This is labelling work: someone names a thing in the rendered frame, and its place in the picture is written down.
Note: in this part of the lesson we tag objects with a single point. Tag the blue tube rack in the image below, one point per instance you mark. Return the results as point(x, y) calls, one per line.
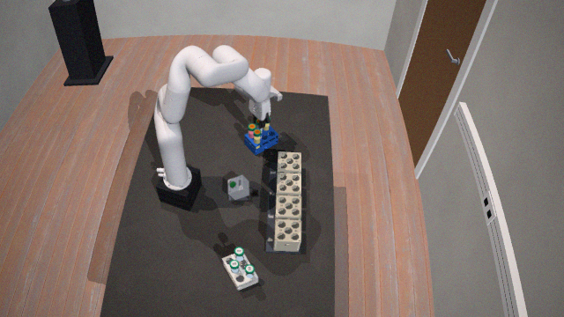
point(267, 141)

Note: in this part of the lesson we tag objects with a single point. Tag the white bucket adapter with five holes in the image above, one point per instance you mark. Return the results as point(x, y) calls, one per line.
point(288, 184)
point(283, 233)
point(289, 162)
point(286, 209)

